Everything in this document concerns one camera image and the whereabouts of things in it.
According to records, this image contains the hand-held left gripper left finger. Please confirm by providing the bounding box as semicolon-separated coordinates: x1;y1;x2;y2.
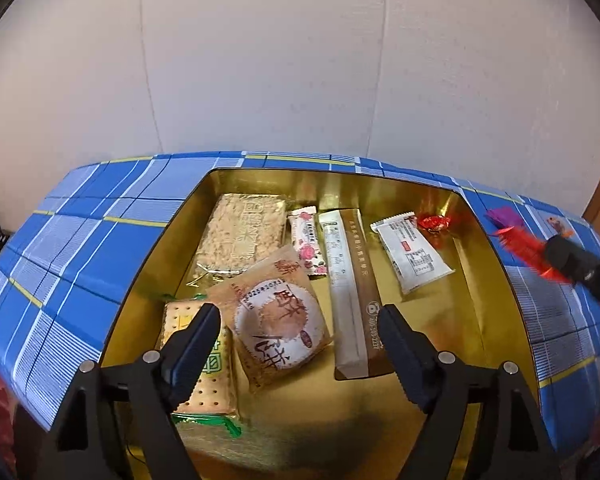
50;302;222;480

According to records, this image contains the small orange wrapper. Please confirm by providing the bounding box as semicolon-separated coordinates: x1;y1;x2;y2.
550;215;574;239

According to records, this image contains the pink floral snack packet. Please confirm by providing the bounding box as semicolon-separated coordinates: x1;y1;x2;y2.
286;207;328;278

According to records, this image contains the round pastry packet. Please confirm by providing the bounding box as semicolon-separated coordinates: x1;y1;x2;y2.
207;247;335;393

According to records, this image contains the gold tin box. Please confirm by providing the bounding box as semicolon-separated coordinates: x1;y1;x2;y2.
100;167;541;480

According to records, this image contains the white labelled snack packet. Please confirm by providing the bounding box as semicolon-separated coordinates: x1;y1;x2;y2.
370;213;455;296

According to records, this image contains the green-edged cracker packet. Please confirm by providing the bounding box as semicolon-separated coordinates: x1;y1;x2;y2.
157;295;243;436

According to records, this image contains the rice cracker packet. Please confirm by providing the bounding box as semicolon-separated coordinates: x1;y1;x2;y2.
190;193;287;286

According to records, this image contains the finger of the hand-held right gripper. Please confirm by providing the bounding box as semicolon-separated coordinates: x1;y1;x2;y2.
542;235;600;306

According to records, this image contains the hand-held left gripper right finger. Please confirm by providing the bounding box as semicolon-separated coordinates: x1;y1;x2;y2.
378;304;563;480

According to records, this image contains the purple snack packet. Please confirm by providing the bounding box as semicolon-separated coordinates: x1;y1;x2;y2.
485;206;526;233

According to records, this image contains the red candy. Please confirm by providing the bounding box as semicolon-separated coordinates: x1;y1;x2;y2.
416;212;453;236

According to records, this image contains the red snack packet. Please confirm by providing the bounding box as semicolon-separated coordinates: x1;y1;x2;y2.
495;227;576;283

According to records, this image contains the blue plaid cloth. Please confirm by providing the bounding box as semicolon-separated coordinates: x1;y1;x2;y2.
0;150;600;456

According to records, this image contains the long beige stick packet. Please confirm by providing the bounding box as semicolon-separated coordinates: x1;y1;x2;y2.
318;207;398;381

